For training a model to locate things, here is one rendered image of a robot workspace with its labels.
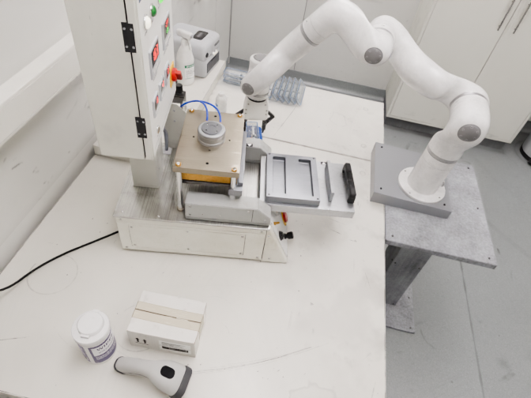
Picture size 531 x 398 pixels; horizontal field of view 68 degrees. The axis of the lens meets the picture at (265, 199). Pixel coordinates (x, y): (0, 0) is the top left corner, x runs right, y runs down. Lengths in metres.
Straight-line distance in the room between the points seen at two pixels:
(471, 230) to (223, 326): 1.02
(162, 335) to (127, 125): 0.53
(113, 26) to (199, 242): 0.68
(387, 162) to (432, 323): 0.98
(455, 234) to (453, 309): 0.85
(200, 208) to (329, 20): 0.70
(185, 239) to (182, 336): 0.31
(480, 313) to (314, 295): 1.39
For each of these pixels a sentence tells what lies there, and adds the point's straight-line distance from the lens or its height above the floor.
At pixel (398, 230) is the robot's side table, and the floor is 0.75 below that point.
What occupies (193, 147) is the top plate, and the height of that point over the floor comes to 1.11.
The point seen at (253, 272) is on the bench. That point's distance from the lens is 1.30.
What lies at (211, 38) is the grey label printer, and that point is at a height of 0.96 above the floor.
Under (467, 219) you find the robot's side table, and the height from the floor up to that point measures 0.75.
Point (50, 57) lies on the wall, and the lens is 1.39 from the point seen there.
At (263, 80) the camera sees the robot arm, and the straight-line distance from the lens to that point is 1.43.
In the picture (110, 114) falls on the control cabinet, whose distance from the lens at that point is 0.98.
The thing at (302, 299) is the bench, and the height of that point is 0.75.
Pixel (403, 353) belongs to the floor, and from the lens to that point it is 2.19.
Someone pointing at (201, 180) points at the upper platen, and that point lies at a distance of 1.15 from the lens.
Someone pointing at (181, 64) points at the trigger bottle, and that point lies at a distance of 1.95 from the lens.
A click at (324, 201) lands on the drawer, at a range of 1.24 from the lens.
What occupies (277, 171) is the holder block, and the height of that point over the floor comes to 0.98.
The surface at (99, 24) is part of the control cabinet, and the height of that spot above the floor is 1.49.
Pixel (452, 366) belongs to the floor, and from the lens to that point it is 2.28.
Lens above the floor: 1.85
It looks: 47 degrees down
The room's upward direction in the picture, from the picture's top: 10 degrees clockwise
